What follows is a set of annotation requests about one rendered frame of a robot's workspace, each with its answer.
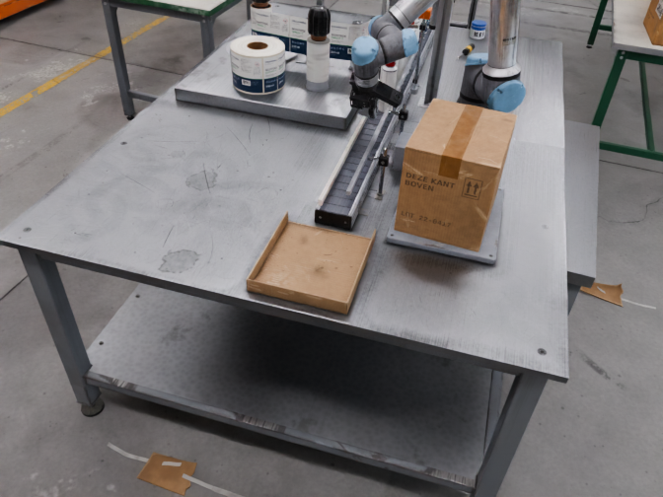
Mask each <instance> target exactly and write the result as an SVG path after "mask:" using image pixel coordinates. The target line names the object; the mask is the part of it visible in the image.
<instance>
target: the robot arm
mask: <svg viewBox="0 0 663 497"><path fill-rule="evenodd" d="M436 1H437V0H400V1H399V2H398V3H397V4H396V5H395V6H393V7H392V8H391V9H390V10H389V11H388V12H387V13H386V14H385V15H384V16H383V15H379V16H376V17H374V18H373V19H372V20H371V21H370V23H369V26H368V32H369V35H370V36H361V37H359V38H357V39H356V40H355V41H354V43H353V45H352V49H351V58H352V63H353V72H352V74H351V78H350V81H349V84H350V85H351V86H352V89H351V93H350V97H349V100H350V107H356V108H361V109H363V108H364V110H360V111H359V112H358V113H359V114H360V115H363V116H366V117H369V118H370V119H372V120H374V119H376V118H377V115H378V108H379V100H381V101H383V102H385V103H387V104H389V105H391V106H392V107H398V106H399V105H400V104H401V103H402V100H403V97H404V94H403V93H401V92H399V91H397V90H396V89H394V88H392V87H390V86H388V85H387V84H385V83H383V82H381V81H379V67H380V66H383V65H386V64H389V63H392V62H394V61H397V60H400V59H403V58H405V57H409V56H410V55H413V54H415V53H417V52H418V40H417V36H416V34H415V32H414V30H413V29H411V28H408V29H407V27H408V26H409V25H411V24H412V23H413V22H414V21H415V20H416V19H417V18H418V17H419V16H421V15H422V14H423V13H424V12H425V11H426V10H427V9H428V8H429V7H431V6H432V5H433V4H434V3H435V2H436ZM520 8H521V0H490V13H489V36H488V53H474V54H471V55H469V56H468V58H467V62H466V64H465V71H464V76H463V81H462V86H461V91H460V95H459V97H458V99H457V101H456V103H459V104H463V105H472V106H477V107H483V108H487V109H492V110H497V111H502V112H506V113H507V112H510V111H512V110H514V109H515V108H517V106H519V105H520V104H521V103H522V102H523V100H524V98H525V95H526V89H525V86H524V84H523V83H522V82H520V75H521V66H520V65H519V64H518V63H517V62H516V59H517V46H518V34H519V21H520ZM351 94H352V95H351ZM351 101H352V104H351Z"/></svg>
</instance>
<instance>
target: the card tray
mask: <svg viewBox="0 0 663 497"><path fill-rule="evenodd" d="M375 236H376V229H375V230H374V233H373V235H372V238H371V239H370V238H365V237H360V236H355V235H351V234H347V233H342V232H338V231H333V230H328V229H324V228H319V227H314V226H310V225H305V224H300V223H296V222H291V221H288V211H286V213H285V214H284V216H283V218H282V219H281V221H280V223H279V224H278V226H277V228H276V229H275V231H274V233H273V235H272V236H271V238H270V240H269V241H268V243H267V245H266V246H265V248H264V250H263V251H262V253H261V255H260V256H259V258H258V260H257V262H256V264H255V266H254V267H253V269H252V271H251V272H250V274H249V276H248V277H247V279H246V280H247V291H250V292H255V293H259V294H263V295H266V296H270V297H274V298H279V299H283V300H287V301H291V302H295V303H299V304H304V305H308V306H312V307H316V308H320V309H324V310H329V311H333V312H337V313H341V314H345V315H347V313H348V310H349V307H350V305H351V302H352V299H353V297H354V294H355V291H356V289H357V286H358V283H359V281H360V278H361V275H362V273H363V270H364V267H365V265H366V262H367V260H368V257H369V254H370V252H371V249H372V246H373V245H374V242H375Z"/></svg>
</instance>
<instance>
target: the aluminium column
mask: <svg viewBox="0 0 663 497"><path fill-rule="evenodd" d="M453 4H454V0H440V2H439V8H438V15H437V22H436V28H435V35H434V40H433V47H432V53H431V60H430V66H429V73H428V79H427V86H426V92H425V99H424V104H425V105H427V106H429V105H430V104H431V102H432V100H433V99H437V98H438V92H439V86H440V80H441V74H442V68H443V62H444V56H445V51H446V45H447V39H448V33H449V28H450V22H451V16H452V10H453Z"/></svg>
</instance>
